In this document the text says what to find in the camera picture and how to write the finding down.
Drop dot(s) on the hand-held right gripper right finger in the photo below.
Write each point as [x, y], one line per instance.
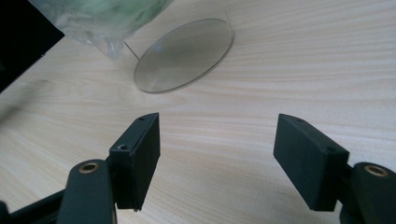
[308, 161]

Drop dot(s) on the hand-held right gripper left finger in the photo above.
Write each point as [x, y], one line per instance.
[137, 161]

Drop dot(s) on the round clear glass disc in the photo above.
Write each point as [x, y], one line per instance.
[183, 56]

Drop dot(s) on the clear bag with green contents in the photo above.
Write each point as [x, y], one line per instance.
[102, 21]

